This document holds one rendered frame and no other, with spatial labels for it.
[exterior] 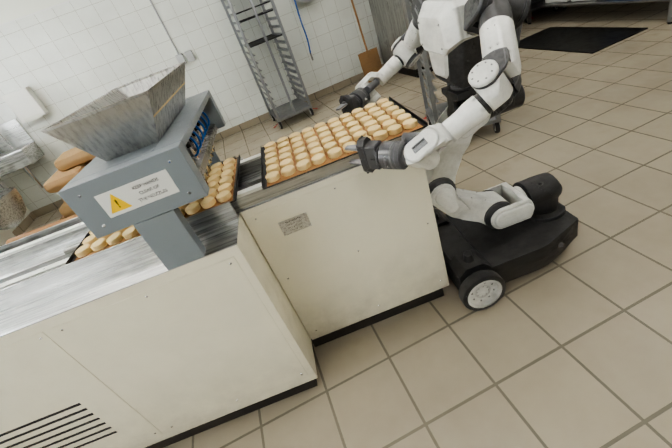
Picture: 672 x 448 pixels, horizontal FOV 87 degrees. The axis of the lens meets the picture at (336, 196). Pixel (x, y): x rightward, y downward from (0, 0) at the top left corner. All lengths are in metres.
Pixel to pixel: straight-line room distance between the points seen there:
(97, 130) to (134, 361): 0.80
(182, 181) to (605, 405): 1.50
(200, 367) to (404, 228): 0.93
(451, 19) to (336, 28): 4.28
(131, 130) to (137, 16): 4.22
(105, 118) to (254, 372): 1.03
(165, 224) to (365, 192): 0.68
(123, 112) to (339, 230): 0.80
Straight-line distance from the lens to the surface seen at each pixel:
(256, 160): 1.52
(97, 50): 5.41
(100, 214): 1.14
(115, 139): 1.16
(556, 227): 1.91
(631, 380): 1.67
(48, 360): 1.56
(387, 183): 1.32
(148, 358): 1.49
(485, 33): 1.14
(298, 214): 1.30
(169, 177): 1.04
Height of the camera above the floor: 1.41
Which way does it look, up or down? 30 degrees down
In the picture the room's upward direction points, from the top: 21 degrees counter-clockwise
